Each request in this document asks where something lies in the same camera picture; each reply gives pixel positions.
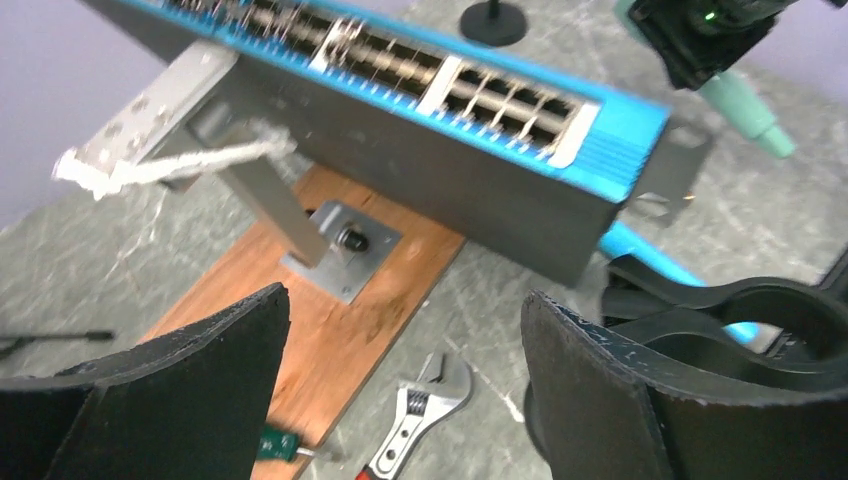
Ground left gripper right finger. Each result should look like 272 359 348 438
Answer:
519 289 848 480

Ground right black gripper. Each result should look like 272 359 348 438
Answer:
627 0 779 91

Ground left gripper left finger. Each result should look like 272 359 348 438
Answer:
1 283 290 479

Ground mint green microphone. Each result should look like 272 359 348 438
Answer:
613 1 796 158

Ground blue microphone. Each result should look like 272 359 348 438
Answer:
599 222 785 357

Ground black stand with shock mount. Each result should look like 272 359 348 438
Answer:
459 0 529 47

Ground black tripod mic stand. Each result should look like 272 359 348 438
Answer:
1 330 116 360

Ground wooden board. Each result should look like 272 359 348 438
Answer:
145 166 465 446

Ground green handle screwdriver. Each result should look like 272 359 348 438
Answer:
256 424 342 463

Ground adjustable wrench red handle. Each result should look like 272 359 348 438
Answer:
356 351 473 480

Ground blue black network switch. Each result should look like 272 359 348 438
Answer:
92 1 671 284

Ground metal bracket holder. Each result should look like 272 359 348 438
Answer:
51 39 404 306

